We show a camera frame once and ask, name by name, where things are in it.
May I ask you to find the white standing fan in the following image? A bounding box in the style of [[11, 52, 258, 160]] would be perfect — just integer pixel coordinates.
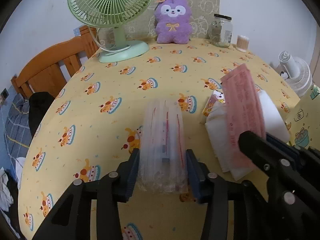
[[277, 51, 313, 97]]

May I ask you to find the blue plaid bedding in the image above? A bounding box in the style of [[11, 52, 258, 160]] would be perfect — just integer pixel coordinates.
[[4, 94, 34, 155]]

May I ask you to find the thin white packet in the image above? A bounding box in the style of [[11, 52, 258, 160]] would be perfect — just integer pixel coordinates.
[[204, 102, 235, 173]]

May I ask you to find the wooden bed headboard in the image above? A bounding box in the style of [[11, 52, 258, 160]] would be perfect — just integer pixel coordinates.
[[10, 25, 99, 99]]

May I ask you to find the green desk fan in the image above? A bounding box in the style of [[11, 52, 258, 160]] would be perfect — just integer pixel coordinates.
[[67, 0, 155, 63]]

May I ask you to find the clear plastic packet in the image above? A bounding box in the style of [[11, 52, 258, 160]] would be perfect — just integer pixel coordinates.
[[139, 99, 188, 195]]

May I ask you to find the pink packet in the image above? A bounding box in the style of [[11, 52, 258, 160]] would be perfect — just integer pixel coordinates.
[[220, 64, 267, 168]]

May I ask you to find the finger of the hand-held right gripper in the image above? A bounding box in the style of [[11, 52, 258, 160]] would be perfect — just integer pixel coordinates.
[[265, 133, 320, 155], [238, 130, 320, 240]]

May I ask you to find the cotton swab container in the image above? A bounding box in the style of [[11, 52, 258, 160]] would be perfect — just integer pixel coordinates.
[[236, 35, 250, 53]]

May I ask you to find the glass jar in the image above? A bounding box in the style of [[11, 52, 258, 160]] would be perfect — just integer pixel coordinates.
[[209, 14, 232, 48]]

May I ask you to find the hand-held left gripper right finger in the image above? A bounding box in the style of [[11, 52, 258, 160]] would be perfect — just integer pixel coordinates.
[[185, 149, 283, 240]]

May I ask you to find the yellow cartoon print tablecloth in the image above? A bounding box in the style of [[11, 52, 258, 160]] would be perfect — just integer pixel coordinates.
[[18, 39, 300, 240]]

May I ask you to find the white crumpled cloth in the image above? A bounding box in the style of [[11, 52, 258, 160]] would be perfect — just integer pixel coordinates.
[[0, 156, 25, 213]]

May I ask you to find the purple plush toy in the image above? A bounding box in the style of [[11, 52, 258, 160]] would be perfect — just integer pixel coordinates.
[[154, 0, 193, 44]]

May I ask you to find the black cloth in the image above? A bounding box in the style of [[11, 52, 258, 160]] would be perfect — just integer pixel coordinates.
[[28, 92, 55, 138]]

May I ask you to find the colourful cartoon print packet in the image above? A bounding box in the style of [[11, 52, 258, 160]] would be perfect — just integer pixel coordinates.
[[201, 90, 227, 117]]

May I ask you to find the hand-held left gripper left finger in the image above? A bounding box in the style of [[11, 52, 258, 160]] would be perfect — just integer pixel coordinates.
[[32, 148, 141, 240]]

